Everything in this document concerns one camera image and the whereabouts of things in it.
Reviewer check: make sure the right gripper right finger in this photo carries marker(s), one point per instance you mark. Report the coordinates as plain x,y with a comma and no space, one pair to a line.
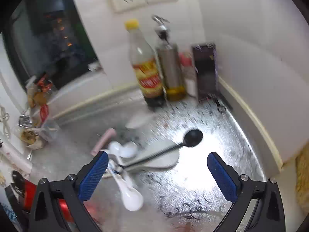
268,212

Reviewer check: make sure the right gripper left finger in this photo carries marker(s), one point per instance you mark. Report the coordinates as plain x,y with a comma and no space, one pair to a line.
46,214

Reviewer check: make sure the white ceramic soup spoon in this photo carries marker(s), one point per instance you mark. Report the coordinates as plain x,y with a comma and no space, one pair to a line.
131,198

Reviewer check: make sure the pink plastic utensil handle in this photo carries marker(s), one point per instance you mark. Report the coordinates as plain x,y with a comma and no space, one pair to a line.
104,139

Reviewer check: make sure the black plastic ladle spoon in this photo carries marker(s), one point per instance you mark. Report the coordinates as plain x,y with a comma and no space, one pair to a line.
191,139

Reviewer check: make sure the red metal utensil cup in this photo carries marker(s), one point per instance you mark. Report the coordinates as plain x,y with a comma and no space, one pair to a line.
26,190

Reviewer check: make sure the dark kitchen window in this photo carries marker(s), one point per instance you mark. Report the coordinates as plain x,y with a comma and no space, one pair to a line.
47,39

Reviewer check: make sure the clear plastic organizer tray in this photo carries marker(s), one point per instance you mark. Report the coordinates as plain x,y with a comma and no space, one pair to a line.
36,138

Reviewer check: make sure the red lid seasoning container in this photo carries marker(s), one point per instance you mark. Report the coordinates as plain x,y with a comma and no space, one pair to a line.
189,73

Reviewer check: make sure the dark purple box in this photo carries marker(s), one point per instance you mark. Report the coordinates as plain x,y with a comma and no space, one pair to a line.
204,60

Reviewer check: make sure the vinegar bottle yellow cap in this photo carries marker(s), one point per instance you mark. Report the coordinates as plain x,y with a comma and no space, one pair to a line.
142,59

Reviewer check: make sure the stainless steel oil dispenser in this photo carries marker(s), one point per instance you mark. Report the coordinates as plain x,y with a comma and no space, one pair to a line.
169,61

